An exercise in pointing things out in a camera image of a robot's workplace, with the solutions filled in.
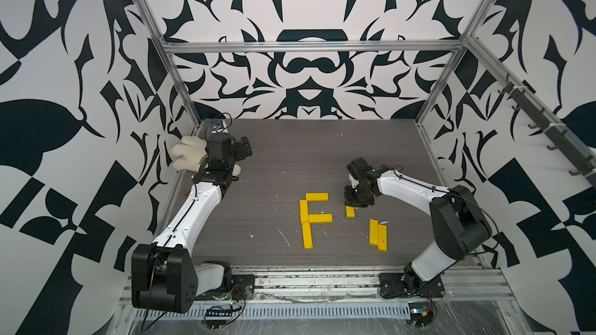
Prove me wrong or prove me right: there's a circuit board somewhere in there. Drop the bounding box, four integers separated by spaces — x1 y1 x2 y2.
203 306 243 330
407 302 436 328

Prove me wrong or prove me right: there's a yellow block spare left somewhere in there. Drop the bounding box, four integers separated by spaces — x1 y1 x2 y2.
369 220 379 246

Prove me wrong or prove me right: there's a black wall hook rack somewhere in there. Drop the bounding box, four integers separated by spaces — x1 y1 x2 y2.
497 74 595 187

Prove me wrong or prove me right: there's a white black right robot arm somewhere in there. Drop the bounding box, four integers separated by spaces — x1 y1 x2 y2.
344 158 493 299

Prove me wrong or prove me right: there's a yellow block spare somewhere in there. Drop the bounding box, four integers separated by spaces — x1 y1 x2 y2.
369 220 379 246
377 224 388 252

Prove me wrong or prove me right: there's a white plush toy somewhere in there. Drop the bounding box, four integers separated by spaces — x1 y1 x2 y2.
171 136 215 175

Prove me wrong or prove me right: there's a yellow block vertical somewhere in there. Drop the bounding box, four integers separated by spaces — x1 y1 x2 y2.
300 199 309 223
345 206 355 218
301 223 314 250

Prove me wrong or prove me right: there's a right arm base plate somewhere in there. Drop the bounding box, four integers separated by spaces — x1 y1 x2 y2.
379 271 445 299

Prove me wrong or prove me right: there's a yellow block top bar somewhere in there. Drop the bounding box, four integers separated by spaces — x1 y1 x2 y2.
305 192 329 202

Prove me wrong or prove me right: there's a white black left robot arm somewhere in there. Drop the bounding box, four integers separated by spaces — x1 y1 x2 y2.
131 130 252 313

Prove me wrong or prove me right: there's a yellow block bar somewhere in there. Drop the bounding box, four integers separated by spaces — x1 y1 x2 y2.
305 192 329 202
308 214 333 223

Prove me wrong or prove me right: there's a left circuit board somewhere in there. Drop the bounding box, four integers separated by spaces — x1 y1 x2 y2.
203 306 243 330

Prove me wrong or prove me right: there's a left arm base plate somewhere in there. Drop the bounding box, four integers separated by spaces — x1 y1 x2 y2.
230 275 256 301

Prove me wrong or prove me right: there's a right circuit board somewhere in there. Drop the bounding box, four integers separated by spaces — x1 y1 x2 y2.
407 302 436 328

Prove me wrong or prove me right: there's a yellow block spare right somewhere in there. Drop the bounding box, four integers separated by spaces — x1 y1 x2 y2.
377 224 388 252

